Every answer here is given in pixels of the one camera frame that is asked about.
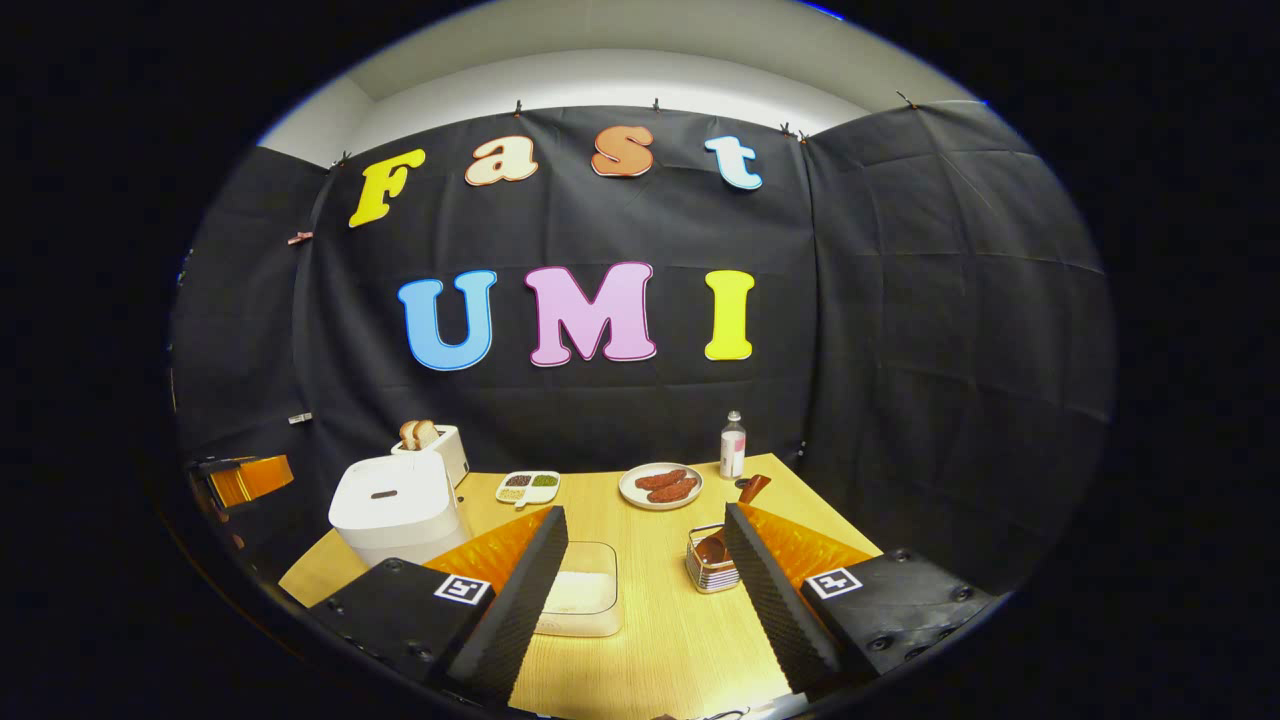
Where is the black backdrop cloth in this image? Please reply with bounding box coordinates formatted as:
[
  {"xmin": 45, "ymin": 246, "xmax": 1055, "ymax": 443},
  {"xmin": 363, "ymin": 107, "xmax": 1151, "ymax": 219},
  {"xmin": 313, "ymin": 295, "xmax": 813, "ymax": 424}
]
[{"xmin": 168, "ymin": 100, "xmax": 1116, "ymax": 601}]

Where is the white rice cooker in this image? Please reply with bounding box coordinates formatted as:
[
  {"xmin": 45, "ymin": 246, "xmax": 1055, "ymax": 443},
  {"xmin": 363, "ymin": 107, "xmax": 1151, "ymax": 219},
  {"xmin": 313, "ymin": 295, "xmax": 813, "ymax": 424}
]
[{"xmin": 328, "ymin": 453, "xmax": 473, "ymax": 569}]

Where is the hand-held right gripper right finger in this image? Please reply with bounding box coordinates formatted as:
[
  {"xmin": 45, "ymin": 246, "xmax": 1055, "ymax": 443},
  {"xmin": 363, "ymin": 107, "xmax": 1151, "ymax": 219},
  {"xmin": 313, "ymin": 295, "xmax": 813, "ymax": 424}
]
[{"xmin": 724, "ymin": 502, "xmax": 996, "ymax": 696}]

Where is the wire chopstick holder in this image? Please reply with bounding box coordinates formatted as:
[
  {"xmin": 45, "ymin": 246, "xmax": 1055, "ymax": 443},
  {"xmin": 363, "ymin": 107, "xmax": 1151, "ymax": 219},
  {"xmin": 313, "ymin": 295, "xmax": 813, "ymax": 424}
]
[{"xmin": 686, "ymin": 523, "xmax": 743, "ymax": 595}]

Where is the small clear bottle pink label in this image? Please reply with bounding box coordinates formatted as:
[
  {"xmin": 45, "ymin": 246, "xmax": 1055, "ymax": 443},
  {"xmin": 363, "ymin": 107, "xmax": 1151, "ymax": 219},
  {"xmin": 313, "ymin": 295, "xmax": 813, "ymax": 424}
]
[{"xmin": 720, "ymin": 410, "xmax": 748, "ymax": 481}]

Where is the clear plastic box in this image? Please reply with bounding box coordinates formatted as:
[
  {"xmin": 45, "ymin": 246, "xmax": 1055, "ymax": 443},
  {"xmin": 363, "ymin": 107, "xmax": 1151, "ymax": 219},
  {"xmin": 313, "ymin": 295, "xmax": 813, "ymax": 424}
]
[{"xmin": 533, "ymin": 541, "xmax": 623, "ymax": 638}]

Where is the brown wooden spoon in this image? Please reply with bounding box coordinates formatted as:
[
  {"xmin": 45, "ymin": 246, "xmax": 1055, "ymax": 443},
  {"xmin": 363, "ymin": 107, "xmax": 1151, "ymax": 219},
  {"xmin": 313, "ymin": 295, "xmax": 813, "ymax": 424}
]
[{"xmin": 695, "ymin": 474, "xmax": 772, "ymax": 566}]

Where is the white toaster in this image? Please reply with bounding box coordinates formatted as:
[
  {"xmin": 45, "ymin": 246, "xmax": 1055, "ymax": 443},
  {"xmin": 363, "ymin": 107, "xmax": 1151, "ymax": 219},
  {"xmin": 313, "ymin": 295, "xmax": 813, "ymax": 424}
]
[{"xmin": 391, "ymin": 425, "xmax": 470, "ymax": 488}]

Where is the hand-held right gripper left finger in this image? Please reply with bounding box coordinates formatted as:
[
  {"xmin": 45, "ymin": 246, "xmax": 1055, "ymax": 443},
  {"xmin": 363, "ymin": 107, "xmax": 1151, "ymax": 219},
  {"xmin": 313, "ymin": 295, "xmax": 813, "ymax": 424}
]
[{"xmin": 310, "ymin": 505, "xmax": 569, "ymax": 706}]

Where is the white round plate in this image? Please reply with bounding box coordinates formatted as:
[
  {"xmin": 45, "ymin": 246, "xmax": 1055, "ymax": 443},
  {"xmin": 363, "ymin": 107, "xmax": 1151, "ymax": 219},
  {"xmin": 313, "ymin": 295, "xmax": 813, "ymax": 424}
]
[{"xmin": 618, "ymin": 461, "xmax": 704, "ymax": 512}]

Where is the white divided bean dish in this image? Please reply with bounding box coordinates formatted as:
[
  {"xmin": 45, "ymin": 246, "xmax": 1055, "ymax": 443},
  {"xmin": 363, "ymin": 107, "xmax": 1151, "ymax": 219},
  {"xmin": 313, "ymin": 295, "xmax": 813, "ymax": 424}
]
[{"xmin": 496, "ymin": 470, "xmax": 562, "ymax": 509}]

